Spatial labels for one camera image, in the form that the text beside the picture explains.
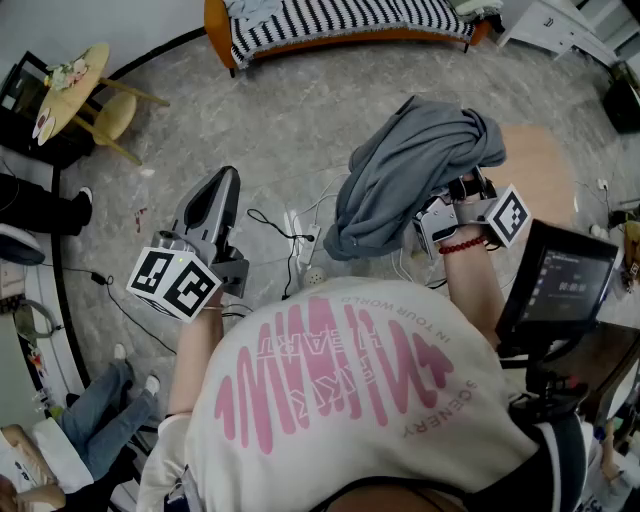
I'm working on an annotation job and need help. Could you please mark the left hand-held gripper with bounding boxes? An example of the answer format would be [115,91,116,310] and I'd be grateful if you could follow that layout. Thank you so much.
[125,166,250,324]

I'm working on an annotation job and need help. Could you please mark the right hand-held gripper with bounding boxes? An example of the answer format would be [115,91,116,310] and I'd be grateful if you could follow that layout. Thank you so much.
[412,167,532,260]

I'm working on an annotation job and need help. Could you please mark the dark grey garment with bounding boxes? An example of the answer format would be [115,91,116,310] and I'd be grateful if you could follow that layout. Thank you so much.
[323,95,507,261]

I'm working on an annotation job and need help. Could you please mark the orange sofa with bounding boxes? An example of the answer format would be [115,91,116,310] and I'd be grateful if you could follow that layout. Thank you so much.
[203,0,494,79]

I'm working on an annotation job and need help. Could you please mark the person's right forearm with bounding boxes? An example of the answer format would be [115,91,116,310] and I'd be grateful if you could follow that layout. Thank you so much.
[439,224,506,351]

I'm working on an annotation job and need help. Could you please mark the person's left forearm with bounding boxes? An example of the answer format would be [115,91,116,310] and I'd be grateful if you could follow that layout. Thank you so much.
[167,299,226,416]

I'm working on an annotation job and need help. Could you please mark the round beige low table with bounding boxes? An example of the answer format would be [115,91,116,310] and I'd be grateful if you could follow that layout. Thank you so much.
[499,123,576,236]

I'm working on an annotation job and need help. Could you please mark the white power strip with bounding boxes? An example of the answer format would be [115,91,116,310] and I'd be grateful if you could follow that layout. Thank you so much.
[294,223,322,266]

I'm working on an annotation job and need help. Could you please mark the black monitor screen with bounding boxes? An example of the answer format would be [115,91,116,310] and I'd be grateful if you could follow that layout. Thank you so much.
[494,219,621,351]

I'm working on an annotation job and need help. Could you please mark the round wooden side table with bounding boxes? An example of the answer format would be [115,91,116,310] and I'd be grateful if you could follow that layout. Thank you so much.
[32,42,171,166]

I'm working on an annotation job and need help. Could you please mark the white plate with red food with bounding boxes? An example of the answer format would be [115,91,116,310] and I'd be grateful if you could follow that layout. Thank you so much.
[32,107,57,147]

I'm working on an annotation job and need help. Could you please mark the black box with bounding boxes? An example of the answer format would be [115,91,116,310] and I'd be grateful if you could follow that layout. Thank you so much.
[602,62,640,135]

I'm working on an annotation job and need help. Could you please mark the grey headphones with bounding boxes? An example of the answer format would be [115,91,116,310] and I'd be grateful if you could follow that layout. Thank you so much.
[12,298,64,341]

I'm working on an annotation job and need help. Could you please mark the pastel flower bouquet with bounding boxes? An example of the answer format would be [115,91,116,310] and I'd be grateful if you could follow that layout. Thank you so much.
[43,57,91,92]

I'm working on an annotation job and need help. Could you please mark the person's white pink-printed t-shirt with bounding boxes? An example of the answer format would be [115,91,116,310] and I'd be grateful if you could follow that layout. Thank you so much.
[137,277,551,512]

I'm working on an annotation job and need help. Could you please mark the black white striped blanket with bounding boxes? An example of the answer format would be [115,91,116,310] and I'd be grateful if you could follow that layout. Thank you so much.
[223,0,476,70]

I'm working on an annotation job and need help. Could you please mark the black power cable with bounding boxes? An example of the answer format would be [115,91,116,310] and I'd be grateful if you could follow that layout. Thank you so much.
[247,208,317,301]

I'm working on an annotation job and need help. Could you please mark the white power cable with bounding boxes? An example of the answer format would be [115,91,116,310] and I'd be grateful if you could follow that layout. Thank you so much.
[292,172,351,236]

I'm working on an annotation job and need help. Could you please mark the black adapter cable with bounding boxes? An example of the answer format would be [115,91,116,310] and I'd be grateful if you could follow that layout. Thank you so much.
[42,264,177,356]

